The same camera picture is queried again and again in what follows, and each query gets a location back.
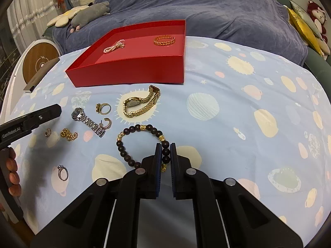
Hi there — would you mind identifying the dark bead bracelet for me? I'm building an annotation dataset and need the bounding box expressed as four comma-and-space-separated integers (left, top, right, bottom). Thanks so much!
116, 124, 172, 173

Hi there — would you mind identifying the silver wristwatch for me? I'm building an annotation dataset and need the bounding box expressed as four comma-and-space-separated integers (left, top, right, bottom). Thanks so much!
71, 107, 106, 138

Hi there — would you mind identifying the gold wristwatch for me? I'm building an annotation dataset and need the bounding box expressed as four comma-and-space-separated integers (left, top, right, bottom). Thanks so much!
123, 85, 161, 118

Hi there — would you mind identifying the gold chain bracelet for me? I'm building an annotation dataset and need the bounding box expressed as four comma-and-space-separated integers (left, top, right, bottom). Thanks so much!
153, 35, 177, 47

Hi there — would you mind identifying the white pearl bracelet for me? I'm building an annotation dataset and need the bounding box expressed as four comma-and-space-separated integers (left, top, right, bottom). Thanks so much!
103, 39, 126, 54

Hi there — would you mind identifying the person's left hand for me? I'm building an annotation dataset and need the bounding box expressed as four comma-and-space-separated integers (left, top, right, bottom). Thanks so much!
1, 147, 21, 197

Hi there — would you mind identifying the rose gold hoop earring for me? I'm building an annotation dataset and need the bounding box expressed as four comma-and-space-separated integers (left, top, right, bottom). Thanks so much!
99, 118, 112, 130

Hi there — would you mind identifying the light blue planet tablecloth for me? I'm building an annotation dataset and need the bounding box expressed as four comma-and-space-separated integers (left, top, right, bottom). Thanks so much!
12, 37, 330, 244

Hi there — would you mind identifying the red cardboard tray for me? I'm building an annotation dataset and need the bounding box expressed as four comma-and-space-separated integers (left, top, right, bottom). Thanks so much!
66, 20, 186, 87

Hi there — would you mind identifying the flower shaped cushion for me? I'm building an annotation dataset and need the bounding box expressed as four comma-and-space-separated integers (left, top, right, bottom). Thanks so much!
47, 6, 88, 27

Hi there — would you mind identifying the white curtain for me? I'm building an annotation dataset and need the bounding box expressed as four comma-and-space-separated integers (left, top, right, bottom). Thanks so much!
7, 0, 61, 53

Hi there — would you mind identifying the grey plush toy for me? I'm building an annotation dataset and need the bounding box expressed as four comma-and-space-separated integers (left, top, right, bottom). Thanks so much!
70, 1, 110, 34

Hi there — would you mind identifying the blue-grey bed blanket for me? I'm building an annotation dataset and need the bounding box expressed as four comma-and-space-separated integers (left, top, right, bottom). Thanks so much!
53, 0, 308, 65

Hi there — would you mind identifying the yellow satin pillow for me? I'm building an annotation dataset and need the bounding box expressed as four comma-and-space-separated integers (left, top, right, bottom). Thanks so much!
285, 5, 324, 57

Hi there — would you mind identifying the grey-green pillow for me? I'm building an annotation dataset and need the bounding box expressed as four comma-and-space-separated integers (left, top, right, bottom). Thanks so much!
290, 1, 322, 39

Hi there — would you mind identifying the red monkey plush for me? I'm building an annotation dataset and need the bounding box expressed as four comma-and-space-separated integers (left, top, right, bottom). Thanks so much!
307, 0, 330, 55

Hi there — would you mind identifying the small gold chain piece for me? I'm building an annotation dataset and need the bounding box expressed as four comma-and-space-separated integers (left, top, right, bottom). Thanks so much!
59, 128, 79, 142

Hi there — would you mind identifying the silver solitaire ring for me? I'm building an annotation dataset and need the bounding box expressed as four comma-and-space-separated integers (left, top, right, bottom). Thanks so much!
56, 164, 70, 182

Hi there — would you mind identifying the gold ring with stone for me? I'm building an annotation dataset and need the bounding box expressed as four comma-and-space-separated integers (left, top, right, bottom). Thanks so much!
95, 102, 112, 116

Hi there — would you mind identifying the green bed frame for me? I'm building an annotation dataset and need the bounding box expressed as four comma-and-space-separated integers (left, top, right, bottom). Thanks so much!
274, 0, 331, 83

